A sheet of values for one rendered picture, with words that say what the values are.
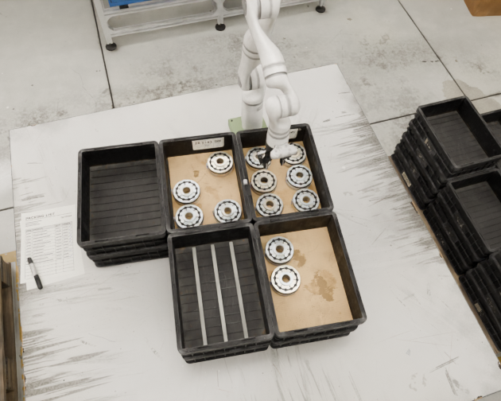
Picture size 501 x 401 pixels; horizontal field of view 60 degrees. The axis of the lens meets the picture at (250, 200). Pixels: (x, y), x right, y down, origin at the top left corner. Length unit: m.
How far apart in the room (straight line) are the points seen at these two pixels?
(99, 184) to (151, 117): 0.48
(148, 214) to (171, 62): 1.85
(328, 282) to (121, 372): 0.78
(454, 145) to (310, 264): 1.22
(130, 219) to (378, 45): 2.53
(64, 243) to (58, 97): 1.62
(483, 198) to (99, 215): 1.88
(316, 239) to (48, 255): 1.03
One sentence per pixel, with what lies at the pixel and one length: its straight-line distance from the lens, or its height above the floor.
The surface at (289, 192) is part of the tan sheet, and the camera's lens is 1.70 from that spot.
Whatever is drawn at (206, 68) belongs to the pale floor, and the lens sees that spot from 3.27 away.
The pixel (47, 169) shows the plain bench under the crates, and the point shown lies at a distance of 2.05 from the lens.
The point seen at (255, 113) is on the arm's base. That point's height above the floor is 0.87.
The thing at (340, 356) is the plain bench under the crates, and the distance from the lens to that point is 1.66.
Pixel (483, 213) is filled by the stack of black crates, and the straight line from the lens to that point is 2.49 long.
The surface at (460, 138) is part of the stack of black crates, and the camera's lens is 2.56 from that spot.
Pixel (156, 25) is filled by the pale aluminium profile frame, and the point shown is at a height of 0.14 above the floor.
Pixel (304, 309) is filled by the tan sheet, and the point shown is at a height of 0.83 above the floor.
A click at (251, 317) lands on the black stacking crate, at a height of 0.83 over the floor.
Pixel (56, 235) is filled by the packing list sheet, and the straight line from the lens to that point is 1.88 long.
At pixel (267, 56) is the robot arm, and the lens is 1.34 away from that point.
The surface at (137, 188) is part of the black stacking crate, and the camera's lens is 1.73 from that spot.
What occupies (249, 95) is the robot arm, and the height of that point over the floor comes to 0.95.
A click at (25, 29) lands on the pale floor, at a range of 3.87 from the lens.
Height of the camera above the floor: 2.30
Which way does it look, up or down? 61 degrees down
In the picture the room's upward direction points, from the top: 5 degrees clockwise
